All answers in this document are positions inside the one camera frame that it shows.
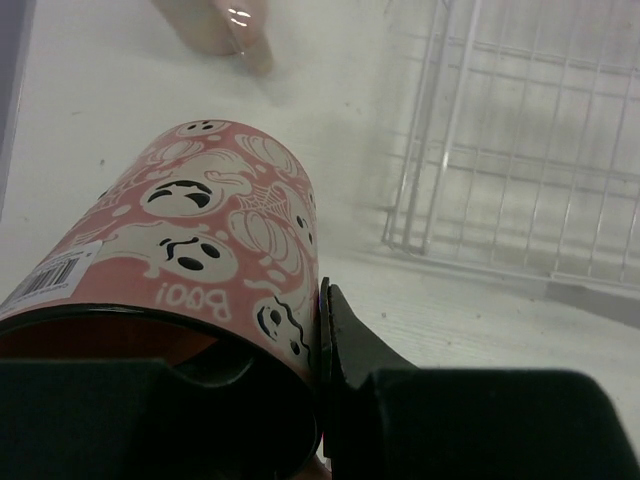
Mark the pale pink glossy mug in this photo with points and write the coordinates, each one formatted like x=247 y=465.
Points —
x=222 y=28

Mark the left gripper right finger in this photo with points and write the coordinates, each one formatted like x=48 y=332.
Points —
x=386 y=418

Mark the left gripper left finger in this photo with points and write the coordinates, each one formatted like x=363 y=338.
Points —
x=142 y=419

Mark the white wire dish rack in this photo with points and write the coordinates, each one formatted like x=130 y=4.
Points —
x=522 y=152

